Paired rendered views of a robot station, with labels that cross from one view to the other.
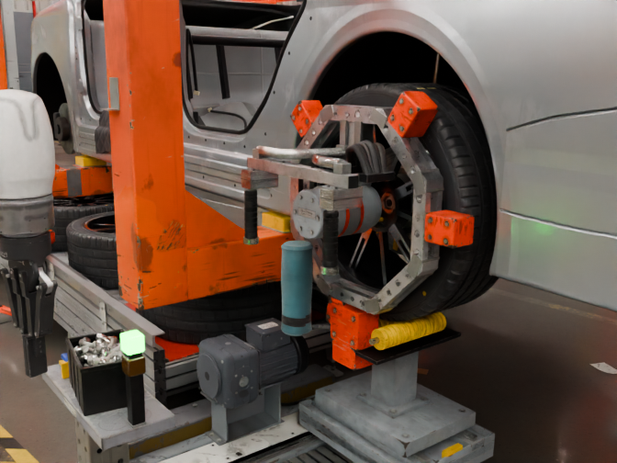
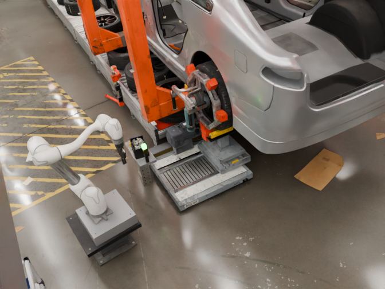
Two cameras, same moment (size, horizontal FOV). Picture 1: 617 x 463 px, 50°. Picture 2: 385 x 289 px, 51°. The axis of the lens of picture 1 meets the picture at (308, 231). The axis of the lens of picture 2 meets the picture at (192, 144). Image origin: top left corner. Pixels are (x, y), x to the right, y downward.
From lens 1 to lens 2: 232 cm
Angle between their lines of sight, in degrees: 29
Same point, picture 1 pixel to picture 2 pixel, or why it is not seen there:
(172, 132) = (150, 76)
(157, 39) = (142, 53)
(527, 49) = (233, 79)
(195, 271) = (162, 110)
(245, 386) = (179, 142)
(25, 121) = (116, 127)
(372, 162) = (199, 100)
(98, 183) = not seen: hidden behind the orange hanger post
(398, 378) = (222, 141)
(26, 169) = (117, 135)
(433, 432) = (230, 156)
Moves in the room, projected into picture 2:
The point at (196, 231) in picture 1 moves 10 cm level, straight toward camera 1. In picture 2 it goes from (161, 98) to (161, 104)
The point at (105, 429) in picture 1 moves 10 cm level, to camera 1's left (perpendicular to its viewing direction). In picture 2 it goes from (140, 163) to (130, 163)
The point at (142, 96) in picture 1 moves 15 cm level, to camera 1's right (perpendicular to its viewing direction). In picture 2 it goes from (140, 69) to (156, 69)
